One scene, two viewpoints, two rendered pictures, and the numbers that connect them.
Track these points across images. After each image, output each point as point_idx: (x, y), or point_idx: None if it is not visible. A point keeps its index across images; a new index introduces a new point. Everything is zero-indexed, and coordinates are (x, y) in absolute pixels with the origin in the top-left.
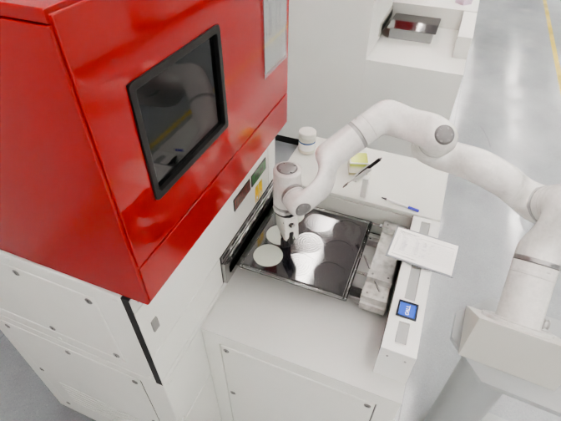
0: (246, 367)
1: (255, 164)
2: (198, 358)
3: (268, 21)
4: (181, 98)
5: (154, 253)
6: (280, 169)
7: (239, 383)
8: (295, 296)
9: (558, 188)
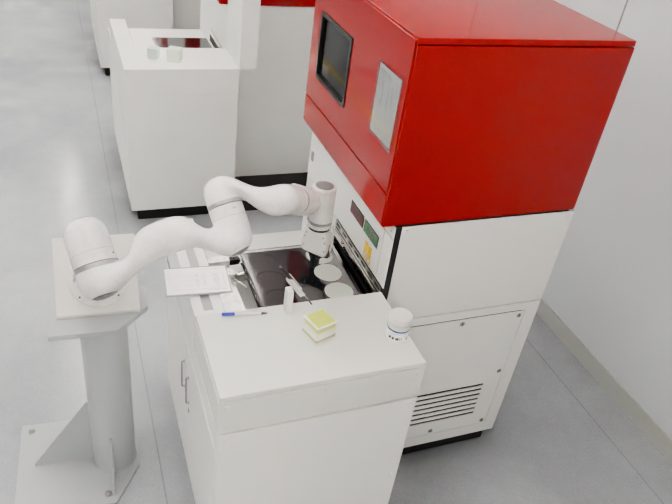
0: None
1: (371, 220)
2: None
3: (379, 90)
4: (335, 50)
5: (309, 98)
6: (327, 183)
7: None
8: None
9: (101, 223)
